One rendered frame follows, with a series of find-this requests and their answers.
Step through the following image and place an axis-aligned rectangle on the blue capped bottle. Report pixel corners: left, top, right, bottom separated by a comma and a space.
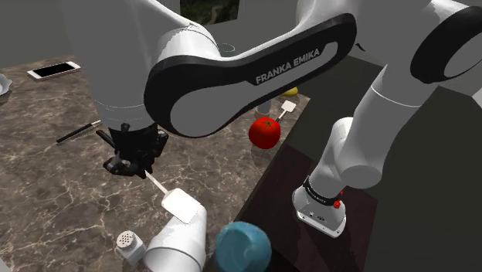
203, 220, 273, 272

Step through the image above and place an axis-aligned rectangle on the red tomato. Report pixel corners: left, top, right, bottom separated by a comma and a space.
248, 117, 282, 151

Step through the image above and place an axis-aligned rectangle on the grey cup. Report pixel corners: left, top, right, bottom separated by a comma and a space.
254, 99, 273, 120

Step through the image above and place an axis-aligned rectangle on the dark wall picture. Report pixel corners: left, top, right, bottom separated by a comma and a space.
179, 0, 241, 26

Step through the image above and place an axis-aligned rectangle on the black pen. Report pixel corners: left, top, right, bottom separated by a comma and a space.
56, 120, 103, 144

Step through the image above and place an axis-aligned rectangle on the white smartphone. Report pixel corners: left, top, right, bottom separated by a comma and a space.
26, 61, 82, 82

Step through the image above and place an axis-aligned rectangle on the white bowl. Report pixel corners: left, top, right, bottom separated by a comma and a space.
0, 73, 13, 97

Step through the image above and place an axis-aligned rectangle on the white salt shaker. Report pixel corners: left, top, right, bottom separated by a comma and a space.
115, 230, 148, 267

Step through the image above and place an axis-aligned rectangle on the white spatula with black handle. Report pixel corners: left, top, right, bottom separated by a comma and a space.
95, 129, 203, 225

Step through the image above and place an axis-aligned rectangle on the small white spatula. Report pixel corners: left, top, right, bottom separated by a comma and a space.
275, 99, 297, 124

